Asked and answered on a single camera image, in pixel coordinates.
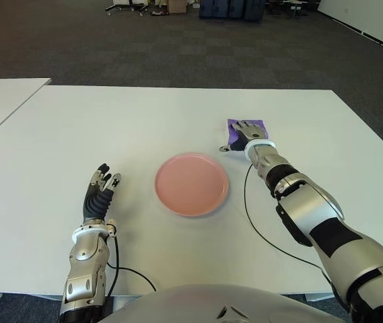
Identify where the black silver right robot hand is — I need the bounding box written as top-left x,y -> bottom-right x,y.
219,120 -> 269,155

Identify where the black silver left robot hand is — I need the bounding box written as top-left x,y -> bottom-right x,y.
82,164 -> 122,225

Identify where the purple tissue paper pack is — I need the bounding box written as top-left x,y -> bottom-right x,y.
223,118 -> 269,149

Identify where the pink round plate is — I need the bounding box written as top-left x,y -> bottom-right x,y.
153,152 -> 230,217

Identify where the dark blue cabinet row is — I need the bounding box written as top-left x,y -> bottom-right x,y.
199,0 -> 266,23

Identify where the white office desk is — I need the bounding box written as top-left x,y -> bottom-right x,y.
267,0 -> 318,18

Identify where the silver robot torso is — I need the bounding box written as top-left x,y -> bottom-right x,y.
98,284 -> 347,323

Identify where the white neighbouring table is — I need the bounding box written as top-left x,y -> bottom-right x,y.
0,77 -> 53,147

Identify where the brown cardboard box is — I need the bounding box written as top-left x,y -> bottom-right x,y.
168,0 -> 188,13

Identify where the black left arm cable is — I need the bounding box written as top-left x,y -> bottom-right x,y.
105,231 -> 158,297

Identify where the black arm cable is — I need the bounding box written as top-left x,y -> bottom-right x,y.
105,231 -> 158,297
244,163 -> 333,287

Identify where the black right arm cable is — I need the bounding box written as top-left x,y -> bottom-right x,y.
244,163 -> 333,287

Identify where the white wheeled trolley frame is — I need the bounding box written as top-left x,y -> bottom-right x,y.
105,0 -> 148,17

